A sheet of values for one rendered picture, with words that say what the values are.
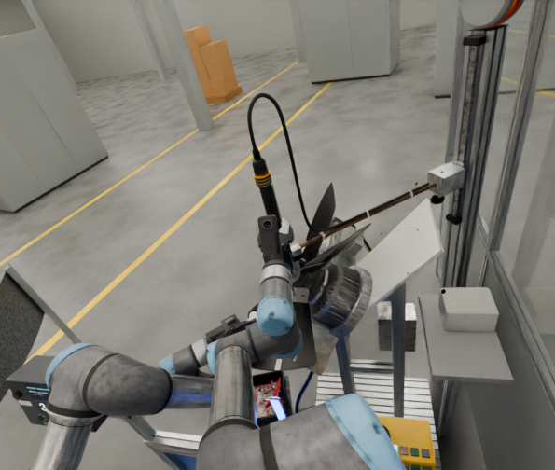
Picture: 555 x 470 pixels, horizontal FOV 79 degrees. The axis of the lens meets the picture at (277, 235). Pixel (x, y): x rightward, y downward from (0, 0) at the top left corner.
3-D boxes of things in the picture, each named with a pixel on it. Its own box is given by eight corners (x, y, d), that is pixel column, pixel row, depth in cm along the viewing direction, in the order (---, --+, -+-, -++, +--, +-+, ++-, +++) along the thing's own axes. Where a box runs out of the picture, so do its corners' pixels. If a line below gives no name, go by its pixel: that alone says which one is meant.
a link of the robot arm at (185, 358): (166, 371, 106) (155, 356, 101) (199, 354, 109) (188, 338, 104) (171, 392, 100) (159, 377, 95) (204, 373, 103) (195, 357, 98)
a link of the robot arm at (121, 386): (140, 365, 64) (251, 379, 105) (102, 351, 69) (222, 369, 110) (115, 432, 60) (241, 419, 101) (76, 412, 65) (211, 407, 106)
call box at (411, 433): (427, 436, 91) (429, 419, 85) (433, 480, 84) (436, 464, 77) (366, 430, 96) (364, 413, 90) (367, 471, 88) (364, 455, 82)
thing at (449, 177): (450, 180, 121) (451, 158, 116) (465, 187, 115) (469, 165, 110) (426, 190, 119) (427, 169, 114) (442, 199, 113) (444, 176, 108)
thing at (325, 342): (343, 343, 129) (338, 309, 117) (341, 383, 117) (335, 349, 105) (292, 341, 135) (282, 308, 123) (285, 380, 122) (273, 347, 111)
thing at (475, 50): (451, 216, 130) (471, 34, 94) (462, 222, 126) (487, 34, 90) (445, 219, 129) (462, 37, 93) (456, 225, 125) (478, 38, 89)
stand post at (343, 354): (359, 412, 192) (343, 308, 139) (358, 429, 185) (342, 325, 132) (351, 411, 194) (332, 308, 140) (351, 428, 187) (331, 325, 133)
